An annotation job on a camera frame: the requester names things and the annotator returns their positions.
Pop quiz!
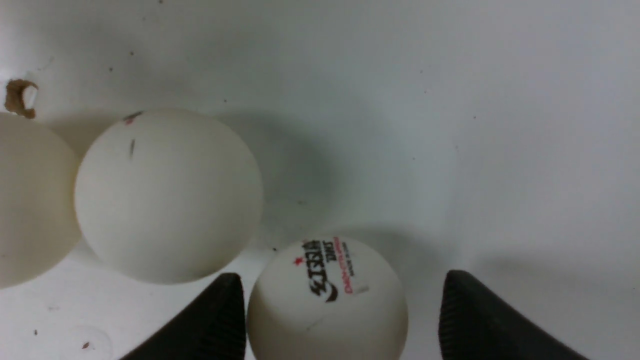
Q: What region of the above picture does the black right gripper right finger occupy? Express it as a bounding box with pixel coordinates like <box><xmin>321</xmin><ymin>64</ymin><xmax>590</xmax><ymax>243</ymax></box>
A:
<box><xmin>438</xmin><ymin>269</ymin><xmax>585</xmax><ymax>360</ymax></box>

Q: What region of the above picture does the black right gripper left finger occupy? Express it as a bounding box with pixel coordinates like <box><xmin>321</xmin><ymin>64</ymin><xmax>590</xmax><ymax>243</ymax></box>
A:
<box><xmin>123</xmin><ymin>272</ymin><xmax>247</xmax><ymax>360</ymax></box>

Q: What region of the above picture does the white ball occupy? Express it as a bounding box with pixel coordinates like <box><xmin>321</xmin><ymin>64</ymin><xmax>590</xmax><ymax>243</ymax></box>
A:
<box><xmin>246</xmin><ymin>235</ymin><xmax>409</xmax><ymax>360</ymax></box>
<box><xmin>0</xmin><ymin>113</ymin><xmax>82</xmax><ymax>289</ymax></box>
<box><xmin>74</xmin><ymin>109</ymin><xmax>263</xmax><ymax>284</ymax></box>

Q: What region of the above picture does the small brown debris scrap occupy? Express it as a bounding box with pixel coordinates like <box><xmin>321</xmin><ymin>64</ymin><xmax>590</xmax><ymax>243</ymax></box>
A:
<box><xmin>1</xmin><ymin>79</ymin><xmax>39</xmax><ymax>120</ymax></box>

